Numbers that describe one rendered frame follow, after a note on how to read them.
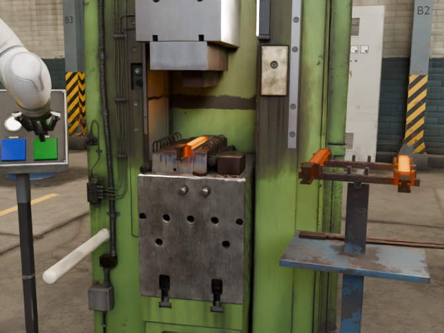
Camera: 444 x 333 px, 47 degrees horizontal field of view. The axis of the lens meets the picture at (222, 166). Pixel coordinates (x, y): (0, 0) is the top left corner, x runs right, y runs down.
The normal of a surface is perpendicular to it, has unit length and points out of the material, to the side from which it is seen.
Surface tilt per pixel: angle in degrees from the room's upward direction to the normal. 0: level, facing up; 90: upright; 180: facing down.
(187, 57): 90
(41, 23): 92
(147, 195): 90
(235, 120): 90
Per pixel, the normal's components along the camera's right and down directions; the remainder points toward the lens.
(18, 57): 0.15, -0.37
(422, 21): -0.31, 0.17
